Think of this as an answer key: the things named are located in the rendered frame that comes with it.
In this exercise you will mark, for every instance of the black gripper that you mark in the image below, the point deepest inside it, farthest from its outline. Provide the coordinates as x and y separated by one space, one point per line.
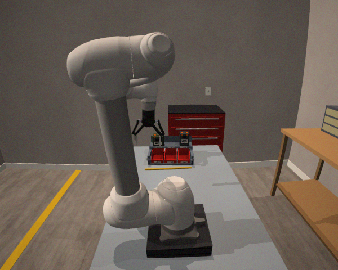
148 121

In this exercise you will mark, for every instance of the red open bin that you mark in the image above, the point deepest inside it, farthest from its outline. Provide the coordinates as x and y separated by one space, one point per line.
170 155
183 155
157 155

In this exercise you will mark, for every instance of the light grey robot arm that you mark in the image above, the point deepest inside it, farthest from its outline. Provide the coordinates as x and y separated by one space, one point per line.
104 67

